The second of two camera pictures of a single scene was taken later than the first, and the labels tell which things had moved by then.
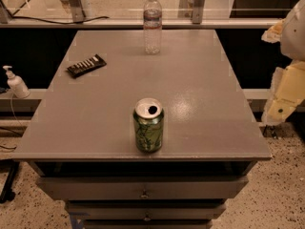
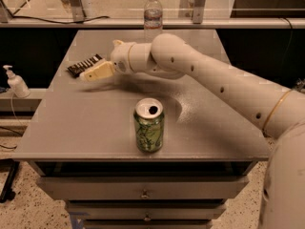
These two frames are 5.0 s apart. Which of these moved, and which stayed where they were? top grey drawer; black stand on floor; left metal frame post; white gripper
Moved: white gripper
Stayed: top grey drawer; left metal frame post; black stand on floor
